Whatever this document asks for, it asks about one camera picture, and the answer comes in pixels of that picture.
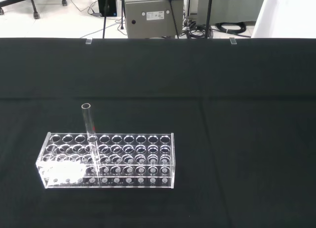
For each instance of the black bench cloth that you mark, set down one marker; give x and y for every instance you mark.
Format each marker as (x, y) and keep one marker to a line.
(222, 114)

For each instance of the grey metal control cabinet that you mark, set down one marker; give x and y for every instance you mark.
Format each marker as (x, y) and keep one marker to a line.
(153, 25)

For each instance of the black computer tower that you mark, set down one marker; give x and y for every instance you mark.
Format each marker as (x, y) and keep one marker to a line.
(111, 3)

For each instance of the clear acrylic test tube rack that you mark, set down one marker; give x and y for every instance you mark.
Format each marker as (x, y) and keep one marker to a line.
(138, 163)

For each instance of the clear cloth clip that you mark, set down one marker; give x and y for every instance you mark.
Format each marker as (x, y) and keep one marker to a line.
(232, 40)
(88, 41)

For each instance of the black office chair base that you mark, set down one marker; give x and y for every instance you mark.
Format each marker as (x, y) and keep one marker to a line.
(32, 1)

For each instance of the white curtain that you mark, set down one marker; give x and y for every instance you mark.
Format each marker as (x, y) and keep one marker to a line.
(284, 15)

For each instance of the dark tripod pole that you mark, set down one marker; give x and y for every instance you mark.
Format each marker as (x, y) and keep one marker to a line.
(105, 20)
(208, 15)

